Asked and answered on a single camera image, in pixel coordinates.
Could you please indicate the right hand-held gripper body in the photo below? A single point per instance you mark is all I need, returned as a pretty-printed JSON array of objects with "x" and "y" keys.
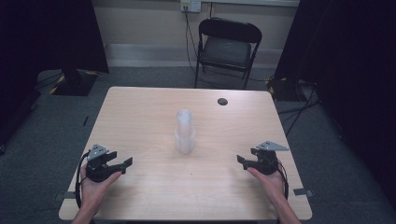
[{"x": 267, "y": 161}]

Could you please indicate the person's right hand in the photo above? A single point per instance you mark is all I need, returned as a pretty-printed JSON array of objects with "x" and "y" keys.
[{"x": 271, "y": 183}]

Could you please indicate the person's left hand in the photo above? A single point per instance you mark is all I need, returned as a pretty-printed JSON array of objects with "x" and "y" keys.
[{"x": 93, "y": 191}]

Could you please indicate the white wall socket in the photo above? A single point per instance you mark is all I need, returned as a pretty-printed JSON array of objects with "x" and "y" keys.
[{"x": 190, "y": 5}]

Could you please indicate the black stand base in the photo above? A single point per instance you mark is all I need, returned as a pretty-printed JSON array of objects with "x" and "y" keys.
[
  {"x": 76, "y": 84},
  {"x": 285, "y": 88}
]

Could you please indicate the translucent plastic cup stack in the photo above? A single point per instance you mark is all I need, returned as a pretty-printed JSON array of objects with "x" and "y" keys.
[{"x": 185, "y": 133}]

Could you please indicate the black table grommet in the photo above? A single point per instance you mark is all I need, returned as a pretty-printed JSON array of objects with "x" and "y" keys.
[{"x": 222, "y": 101}]

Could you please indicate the black folding chair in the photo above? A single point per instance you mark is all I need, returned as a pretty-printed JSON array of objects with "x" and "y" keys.
[{"x": 225, "y": 51}]

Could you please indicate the black curtain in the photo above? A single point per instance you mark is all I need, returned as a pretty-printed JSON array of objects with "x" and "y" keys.
[
  {"x": 46, "y": 37},
  {"x": 348, "y": 62}
]

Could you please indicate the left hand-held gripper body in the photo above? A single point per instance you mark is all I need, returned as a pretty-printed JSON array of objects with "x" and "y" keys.
[{"x": 96, "y": 169}]

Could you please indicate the grey tape strip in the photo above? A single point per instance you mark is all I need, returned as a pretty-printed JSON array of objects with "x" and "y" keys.
[
  {"x": 303, "y": 192},
  {"x": 66, "y": 196}
]

